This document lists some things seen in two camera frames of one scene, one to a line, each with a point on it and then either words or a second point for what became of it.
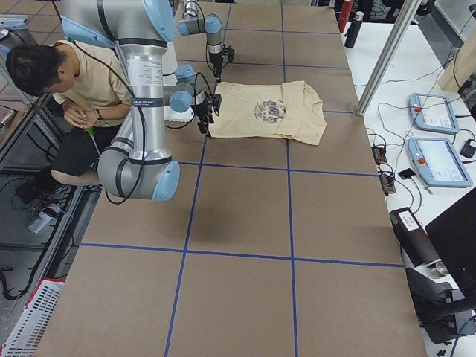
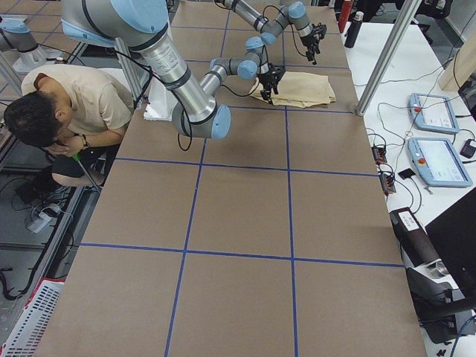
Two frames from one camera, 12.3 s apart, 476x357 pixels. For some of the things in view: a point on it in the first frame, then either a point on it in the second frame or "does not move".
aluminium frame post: x=403 y=22 does not move
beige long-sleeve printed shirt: x=290 y=110 → x=295 y=88
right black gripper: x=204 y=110 → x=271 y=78
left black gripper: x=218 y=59 → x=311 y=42
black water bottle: x=353 y=29 does not move
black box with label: x=414 y=240 does not move
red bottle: x=345 y=13 does not move
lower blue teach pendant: x=439 y=163 does not move
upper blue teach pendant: x=433 y=113 does not move
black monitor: x=454 y=236 does not move
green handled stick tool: x=91 y=131 → x=78 y=158
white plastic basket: x=24 y=338 does not move
